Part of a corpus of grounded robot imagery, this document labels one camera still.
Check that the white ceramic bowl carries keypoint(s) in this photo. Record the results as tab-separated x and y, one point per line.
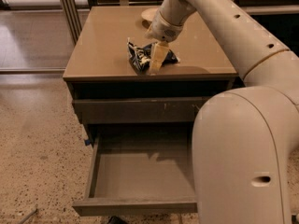
148	14

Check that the metal rod on floor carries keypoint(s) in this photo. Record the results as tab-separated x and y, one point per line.
28	216

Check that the closed grey top drawer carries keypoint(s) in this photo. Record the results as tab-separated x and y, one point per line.
139	110

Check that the blue chip bag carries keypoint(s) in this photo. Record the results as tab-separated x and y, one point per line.
139	57

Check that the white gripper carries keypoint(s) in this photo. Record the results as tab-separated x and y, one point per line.
163	29

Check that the metal window frame post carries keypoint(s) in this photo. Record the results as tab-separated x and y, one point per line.
72	18

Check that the grey drawer cabinet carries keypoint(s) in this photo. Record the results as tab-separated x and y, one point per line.
99	66

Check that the black object under drawer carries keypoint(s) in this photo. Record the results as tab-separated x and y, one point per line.
116	220

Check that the blue tape piece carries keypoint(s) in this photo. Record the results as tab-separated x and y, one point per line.
87	142

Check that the open grey middle drawer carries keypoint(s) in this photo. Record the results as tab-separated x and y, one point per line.
139	173

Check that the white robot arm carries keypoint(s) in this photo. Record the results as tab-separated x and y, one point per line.
242	138

